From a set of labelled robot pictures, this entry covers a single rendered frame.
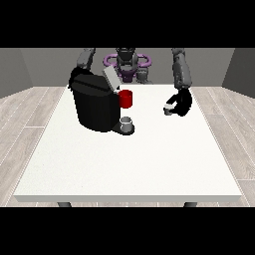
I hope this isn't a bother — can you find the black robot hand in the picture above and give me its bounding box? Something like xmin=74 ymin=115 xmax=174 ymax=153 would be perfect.
xmin=164 ymin=87 xmax=193 ymax=118
xmin=67 ymin=66 xmax=93 ymax=90

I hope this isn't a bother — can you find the small grey coffee pod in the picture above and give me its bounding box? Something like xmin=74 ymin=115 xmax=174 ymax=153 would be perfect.
xmin=163 ymin=104 xmax=174 ymax=117

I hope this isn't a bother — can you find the pale grey machine lid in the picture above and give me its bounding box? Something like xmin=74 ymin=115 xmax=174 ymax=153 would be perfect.
xmin=102 ymin=65 xmax=122 ymax=91

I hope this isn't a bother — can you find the black coffee machine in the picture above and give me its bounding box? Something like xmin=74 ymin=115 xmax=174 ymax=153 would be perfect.
xmin=70 ymin=73 xmax=135 ymax=136

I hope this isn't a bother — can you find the red pod holder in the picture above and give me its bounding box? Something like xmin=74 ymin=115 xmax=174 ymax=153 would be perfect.
xmin=119 ymin=89 xmax=133 ymax=110

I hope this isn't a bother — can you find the grey trunk with purple rings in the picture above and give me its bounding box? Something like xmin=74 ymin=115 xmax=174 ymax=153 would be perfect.
xmin=103 ymin=48 xmax=154 ymax=86

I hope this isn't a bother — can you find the small grey cup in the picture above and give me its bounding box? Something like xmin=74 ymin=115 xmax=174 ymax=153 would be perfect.
xmin=120 ymin=116 xmax=133 ymax=132

